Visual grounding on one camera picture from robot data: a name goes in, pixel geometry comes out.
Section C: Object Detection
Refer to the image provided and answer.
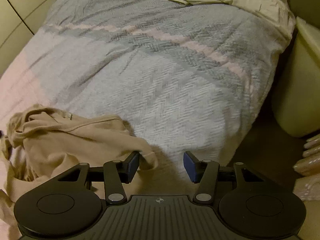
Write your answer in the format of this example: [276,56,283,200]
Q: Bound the plastic wrapped packages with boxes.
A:
[293,134,319,201]

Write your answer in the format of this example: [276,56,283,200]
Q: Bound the beige knit garment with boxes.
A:
[1,105,158,239]

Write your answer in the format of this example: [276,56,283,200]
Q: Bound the pink grey bed blanket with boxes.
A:
[1,0,296,170]

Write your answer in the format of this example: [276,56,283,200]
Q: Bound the cream plastic bin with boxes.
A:
[274,17,319,137]

